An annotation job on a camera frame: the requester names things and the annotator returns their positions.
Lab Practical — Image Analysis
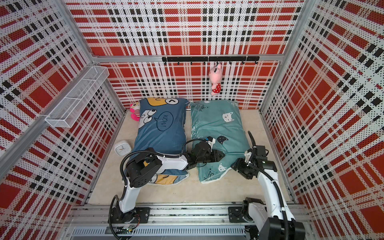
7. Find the black wall hook rail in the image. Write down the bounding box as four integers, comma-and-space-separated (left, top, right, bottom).
162, 56, 260, 64

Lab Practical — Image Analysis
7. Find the blue cartoon print pillow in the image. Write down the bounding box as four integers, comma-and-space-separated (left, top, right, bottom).
131, 97, 190, 186

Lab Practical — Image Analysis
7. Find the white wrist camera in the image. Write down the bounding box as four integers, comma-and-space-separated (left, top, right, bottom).
245, 149, 253, 165
206, 137, 216, 150

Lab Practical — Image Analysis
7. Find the pink hanging plush doll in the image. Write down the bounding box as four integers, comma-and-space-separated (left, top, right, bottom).
209, 63, 223, 96

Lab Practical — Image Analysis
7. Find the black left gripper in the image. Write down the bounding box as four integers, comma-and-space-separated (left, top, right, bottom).
197, 150, 226, 164

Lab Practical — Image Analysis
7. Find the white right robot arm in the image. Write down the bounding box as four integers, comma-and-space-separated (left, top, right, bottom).
228, 157, 306, 240

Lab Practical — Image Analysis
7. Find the pink striped plush toy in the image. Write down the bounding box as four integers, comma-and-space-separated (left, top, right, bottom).
130, 102, 141, 122

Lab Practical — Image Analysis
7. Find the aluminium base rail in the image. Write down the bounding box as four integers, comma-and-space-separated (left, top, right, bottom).
62, 203, 313, 240

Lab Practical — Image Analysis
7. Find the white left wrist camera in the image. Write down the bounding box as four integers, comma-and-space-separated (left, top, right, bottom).
206, 137, 216, 150

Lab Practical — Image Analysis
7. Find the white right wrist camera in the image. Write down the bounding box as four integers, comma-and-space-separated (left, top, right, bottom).
245, 149, 253, 165

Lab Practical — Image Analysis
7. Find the white square alarm clock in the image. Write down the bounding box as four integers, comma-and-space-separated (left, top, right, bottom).
114, 140, 132, 157

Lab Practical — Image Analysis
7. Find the white wire mesh basket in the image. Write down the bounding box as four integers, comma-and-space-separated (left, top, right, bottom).
45, 66, 109, 128

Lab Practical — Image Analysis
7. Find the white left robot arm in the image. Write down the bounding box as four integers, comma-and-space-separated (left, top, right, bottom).
108, 138, 225, 224

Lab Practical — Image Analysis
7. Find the teal cat print pillow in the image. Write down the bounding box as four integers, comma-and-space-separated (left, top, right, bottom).
190, 100, 250, 184

